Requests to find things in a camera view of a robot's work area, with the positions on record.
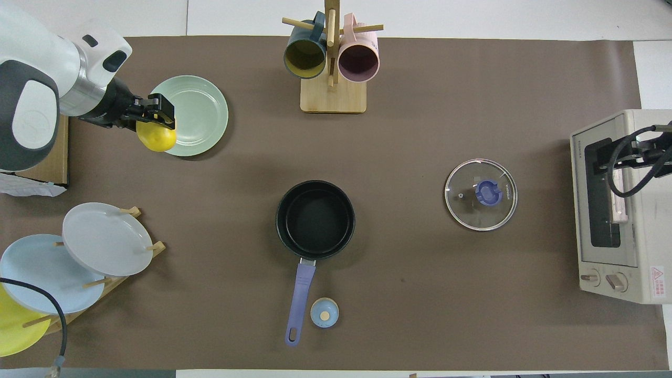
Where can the glass lid with purple knob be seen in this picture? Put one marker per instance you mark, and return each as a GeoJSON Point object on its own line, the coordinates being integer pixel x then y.
{"type": "Point", "coordinates": [481, 195]}

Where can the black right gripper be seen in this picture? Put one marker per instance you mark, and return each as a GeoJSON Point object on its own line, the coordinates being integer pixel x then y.
{"type": "Point", "coordinates": [656, 152]}

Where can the white crumpled bag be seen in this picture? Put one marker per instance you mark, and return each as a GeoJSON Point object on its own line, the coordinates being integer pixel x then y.
{"type": "Point", "coordinates": [26, 188]}

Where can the yellow plate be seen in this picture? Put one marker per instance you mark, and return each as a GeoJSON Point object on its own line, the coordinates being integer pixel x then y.
{"type": "Point", "coordinates": [16, 333]}

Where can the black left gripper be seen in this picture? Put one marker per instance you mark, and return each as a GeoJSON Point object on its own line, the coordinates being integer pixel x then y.
{"type": "Point", "coordinates": [115, 107]}

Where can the wooden mug tree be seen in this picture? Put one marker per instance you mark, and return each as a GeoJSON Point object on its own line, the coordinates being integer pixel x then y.
{"type": "Point", "coordinates": [333, 100]}

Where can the light blue plate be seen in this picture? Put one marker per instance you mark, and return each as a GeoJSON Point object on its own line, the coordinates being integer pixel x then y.
{"type": "Point", "coordinates": [44, 273]}

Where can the pink mug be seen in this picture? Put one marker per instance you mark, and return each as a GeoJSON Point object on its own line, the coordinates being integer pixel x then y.
{"type": "Point", "coordinates": [358, 62]}

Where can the wooden plate rack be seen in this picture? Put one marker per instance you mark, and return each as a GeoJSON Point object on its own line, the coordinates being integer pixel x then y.
{"type": "Point", "coordinates": [76, 314]}

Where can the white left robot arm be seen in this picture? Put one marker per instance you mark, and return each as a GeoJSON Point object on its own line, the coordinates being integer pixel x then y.
{"type": "Point", "coordinates": [37, 79]}

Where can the brown table mat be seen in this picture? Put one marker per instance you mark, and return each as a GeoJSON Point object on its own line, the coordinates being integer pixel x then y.
{"type": "Point", "coordinates": [446, 105]}

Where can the toaster oven knob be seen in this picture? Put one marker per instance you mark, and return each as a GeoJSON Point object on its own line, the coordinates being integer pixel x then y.
{"type": "Point", "coordinates": [590, 277]}
{"type": "Point", "coordinates": [617, 282]}

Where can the mint green plate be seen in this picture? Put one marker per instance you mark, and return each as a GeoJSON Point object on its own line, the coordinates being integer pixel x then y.
{"type": "Point", "coordinates": [202, 113]}

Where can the beige toaster oven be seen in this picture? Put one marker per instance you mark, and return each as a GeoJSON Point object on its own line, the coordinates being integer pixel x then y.
{"type": "Point", "coordinates": [653, 220]}

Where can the dark teal mug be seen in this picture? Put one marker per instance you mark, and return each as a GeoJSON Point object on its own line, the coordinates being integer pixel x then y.
{"type": "Point", "coordinates": [304, 55]}

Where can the wooden shelf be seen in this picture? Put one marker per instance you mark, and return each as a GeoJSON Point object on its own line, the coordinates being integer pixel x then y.
{"type": "Point", "coordinates": [55, 157]}

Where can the grey plate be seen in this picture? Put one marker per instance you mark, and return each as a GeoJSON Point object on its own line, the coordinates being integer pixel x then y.
{"type": "Point", "coordinates": [107, 239]}

